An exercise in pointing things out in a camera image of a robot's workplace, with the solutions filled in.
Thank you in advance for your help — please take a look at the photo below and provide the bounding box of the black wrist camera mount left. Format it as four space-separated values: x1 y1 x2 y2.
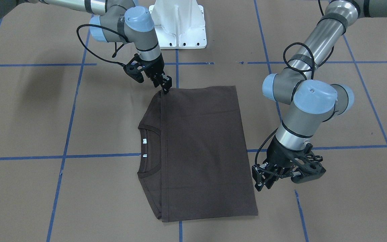
290 151 326 184

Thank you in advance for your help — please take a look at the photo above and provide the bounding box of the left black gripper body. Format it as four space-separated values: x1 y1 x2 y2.
266 136 310 179

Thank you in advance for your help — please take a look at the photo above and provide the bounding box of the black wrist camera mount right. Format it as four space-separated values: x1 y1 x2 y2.
123 53 145 84

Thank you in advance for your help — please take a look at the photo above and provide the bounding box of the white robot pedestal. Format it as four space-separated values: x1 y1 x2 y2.
148 0 207 49

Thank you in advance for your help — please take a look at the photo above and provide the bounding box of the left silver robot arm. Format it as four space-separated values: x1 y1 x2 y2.
252 0 387 191

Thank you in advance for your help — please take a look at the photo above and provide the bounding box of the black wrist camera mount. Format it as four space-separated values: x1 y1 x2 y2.
290 151 326 184
123 53 145 84

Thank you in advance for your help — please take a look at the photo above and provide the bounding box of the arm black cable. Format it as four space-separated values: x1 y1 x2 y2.
77 24 137 66
255 0 335 168

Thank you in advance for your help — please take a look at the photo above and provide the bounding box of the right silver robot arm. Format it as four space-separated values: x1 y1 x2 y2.
41 0 172 94

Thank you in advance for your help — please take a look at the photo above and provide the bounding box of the brown t-shirt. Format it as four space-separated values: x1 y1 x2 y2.
137 86 258 223

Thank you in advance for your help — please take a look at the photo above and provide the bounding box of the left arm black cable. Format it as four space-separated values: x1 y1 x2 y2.
255 0 335 168

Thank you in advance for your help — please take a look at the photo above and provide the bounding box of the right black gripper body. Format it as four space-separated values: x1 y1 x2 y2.
140 55 165 83

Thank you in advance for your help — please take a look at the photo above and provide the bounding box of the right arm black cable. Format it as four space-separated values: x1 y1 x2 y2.
77 24 137 66

